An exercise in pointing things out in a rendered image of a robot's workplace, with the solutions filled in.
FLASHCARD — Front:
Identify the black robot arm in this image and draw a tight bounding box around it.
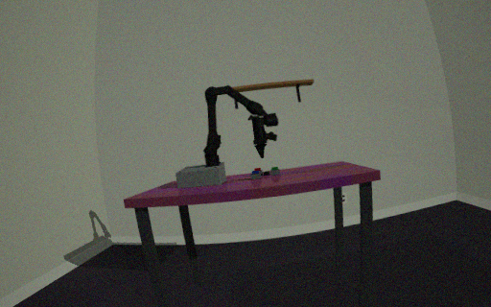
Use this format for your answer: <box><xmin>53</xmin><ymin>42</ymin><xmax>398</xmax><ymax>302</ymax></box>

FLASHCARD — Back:
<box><xmin>204</xmin><ymin>85</ymin><xmax>278</xmax><ymax>167</ymax></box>

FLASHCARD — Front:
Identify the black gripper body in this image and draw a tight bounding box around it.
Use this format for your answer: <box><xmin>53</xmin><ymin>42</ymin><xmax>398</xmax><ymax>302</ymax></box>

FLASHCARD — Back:
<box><xmin>253</xmin><ymin>127</ymin><xmax>267</xmax><ymax>145</ymax></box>

